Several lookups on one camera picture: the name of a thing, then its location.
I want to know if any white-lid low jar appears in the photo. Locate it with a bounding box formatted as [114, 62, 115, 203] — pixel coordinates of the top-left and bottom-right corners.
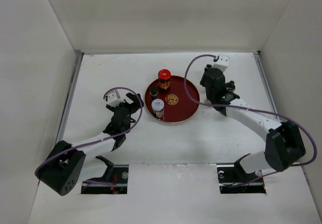
[151, 99, 165, 118]

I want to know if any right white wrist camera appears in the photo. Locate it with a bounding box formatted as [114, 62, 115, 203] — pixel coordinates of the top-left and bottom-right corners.
[212, 54, 229, 72]

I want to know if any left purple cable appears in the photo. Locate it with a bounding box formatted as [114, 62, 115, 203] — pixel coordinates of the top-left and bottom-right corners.
[34, 86, 143, 187]

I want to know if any purple cable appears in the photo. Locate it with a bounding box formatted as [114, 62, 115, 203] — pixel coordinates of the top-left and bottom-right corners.
[184, 54, 318, 184]
[34, 86, 143, 187]

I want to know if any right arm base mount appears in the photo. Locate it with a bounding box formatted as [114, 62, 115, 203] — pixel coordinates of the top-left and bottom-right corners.
[216, 163, 266, 194]

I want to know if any red round tray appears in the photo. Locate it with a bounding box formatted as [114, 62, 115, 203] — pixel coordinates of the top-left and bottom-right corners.
[157, 76, 200, 123]

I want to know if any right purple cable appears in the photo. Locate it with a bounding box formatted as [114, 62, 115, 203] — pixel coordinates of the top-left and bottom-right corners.
[184, 54, 318, 184]

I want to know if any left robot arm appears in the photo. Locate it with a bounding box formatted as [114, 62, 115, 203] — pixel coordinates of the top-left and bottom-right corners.
[35, 88, 144, 196]

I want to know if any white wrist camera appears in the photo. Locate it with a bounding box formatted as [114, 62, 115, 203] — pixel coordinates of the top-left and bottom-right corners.
[105, 90, 124, 107]
[212, 54, 229, 72]

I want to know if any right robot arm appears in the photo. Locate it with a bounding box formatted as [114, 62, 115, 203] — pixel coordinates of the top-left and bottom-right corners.
[200, 64, 306, 182]

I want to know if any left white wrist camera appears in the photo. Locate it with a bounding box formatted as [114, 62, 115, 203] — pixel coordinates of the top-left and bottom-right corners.
[105, 90, 124, 107]

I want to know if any red-lid chili sauce jar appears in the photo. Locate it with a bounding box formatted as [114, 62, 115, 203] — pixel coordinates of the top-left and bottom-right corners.
[158, 69, 172, 90]

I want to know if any small black-cap spice bottle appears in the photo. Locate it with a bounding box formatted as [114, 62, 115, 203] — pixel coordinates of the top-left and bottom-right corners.
[149, 86, 158, 100]

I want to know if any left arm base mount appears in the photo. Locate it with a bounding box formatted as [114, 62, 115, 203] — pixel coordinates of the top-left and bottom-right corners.
[80, 156, 129, 195]

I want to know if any black round-top grinder bottle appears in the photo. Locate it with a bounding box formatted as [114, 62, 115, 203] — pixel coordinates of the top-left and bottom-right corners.
[225, 81, 235, 92]

